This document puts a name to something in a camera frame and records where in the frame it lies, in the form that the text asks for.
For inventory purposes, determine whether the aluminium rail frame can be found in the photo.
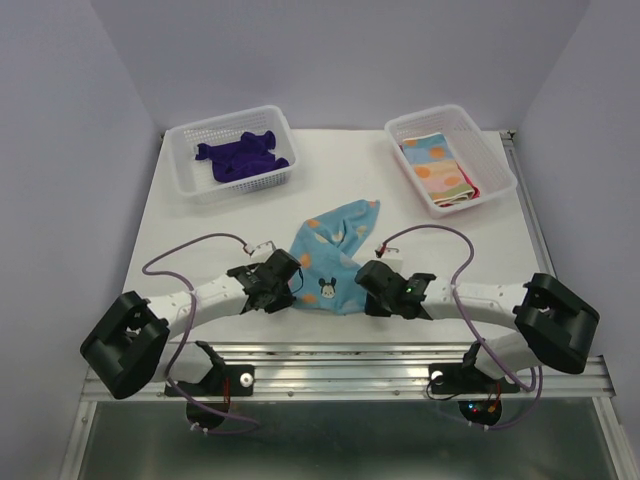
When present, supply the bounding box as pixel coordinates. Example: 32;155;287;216
59;129;631;480

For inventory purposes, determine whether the purple towel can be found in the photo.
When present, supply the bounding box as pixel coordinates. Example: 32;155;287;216
195;130;290;183

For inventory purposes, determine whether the white empty plastic basket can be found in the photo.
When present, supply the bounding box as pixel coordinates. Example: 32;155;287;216
384;104;517;218

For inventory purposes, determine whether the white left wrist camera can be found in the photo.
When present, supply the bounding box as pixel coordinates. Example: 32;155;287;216
243;240;277;262

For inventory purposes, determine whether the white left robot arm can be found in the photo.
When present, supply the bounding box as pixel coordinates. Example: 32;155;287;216
80;249;300;400

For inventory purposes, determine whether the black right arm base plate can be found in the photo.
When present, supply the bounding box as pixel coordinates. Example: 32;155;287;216
428;363;520;396

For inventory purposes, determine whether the orange dotted cartoon towel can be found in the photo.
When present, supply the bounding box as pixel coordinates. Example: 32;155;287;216
400;133;473;207

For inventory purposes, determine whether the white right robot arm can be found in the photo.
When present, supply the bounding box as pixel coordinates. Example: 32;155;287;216
355;260;600;390

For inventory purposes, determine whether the white basket with towels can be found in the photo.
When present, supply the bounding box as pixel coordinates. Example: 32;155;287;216
163;105;299;204

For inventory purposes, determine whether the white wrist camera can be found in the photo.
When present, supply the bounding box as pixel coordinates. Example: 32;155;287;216
379;250;403;273
243;240;277;262

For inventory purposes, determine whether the blue dotted cartoon towel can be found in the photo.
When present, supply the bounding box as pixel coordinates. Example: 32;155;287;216
289;199;380;315

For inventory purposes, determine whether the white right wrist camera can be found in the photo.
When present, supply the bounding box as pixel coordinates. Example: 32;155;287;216
379;250;403;273

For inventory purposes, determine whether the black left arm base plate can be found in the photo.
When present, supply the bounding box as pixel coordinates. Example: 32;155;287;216
177;364;255;399

